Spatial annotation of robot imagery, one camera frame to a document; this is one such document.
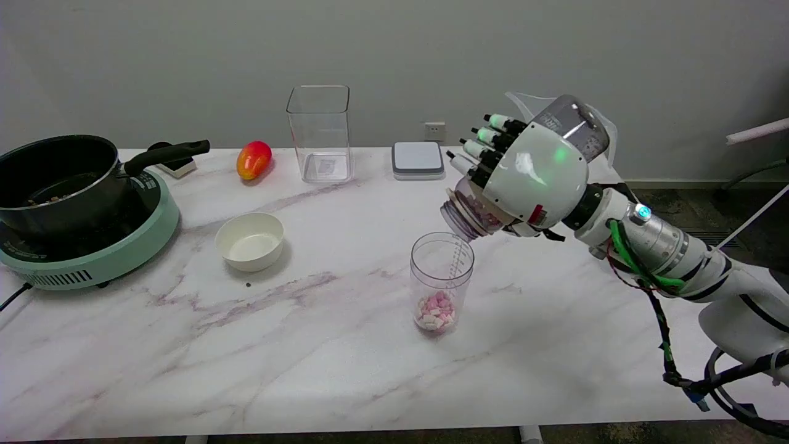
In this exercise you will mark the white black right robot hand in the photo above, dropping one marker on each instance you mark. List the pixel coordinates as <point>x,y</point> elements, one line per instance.
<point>542,172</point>

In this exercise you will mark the clear bottle with beige band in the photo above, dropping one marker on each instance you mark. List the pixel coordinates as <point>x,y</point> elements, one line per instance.
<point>576,126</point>

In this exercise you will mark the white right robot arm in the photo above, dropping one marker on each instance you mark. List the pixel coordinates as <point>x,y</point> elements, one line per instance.
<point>672,246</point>

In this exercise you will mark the translucent plastic measuring jug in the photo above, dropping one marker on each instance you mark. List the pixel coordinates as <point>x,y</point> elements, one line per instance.
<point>521,103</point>

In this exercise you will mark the white grey kitchen scale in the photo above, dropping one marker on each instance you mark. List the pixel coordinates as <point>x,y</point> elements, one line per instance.
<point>418,159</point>

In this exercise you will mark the clear plastic measuring tumbler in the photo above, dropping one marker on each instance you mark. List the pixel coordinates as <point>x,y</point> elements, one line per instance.
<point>441,271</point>

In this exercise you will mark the pink white candy pile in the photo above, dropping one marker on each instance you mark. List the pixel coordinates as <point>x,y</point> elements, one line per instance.
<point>436,312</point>

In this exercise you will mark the floor vent grille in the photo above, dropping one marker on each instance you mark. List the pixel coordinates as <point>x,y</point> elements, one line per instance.
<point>709,237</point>

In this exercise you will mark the white foam tube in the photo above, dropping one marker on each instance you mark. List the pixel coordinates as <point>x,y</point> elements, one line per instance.
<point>758,131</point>

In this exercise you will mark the clear square storage container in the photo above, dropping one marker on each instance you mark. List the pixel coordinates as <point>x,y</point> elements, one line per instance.
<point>319,132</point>

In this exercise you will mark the white table leg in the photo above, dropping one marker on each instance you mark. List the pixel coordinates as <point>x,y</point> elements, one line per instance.
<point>531,435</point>
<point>196,439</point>

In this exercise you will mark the red yellow mango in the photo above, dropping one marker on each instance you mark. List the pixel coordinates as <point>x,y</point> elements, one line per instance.
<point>253,159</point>

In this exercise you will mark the white ceramic bowl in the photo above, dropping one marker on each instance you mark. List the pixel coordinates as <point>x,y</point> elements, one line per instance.
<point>249,242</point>

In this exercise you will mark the green induction cooker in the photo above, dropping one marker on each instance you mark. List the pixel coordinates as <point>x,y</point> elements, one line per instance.
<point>117,253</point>

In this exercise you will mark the white wall socket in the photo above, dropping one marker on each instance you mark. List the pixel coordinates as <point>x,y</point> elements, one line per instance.
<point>434,131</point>

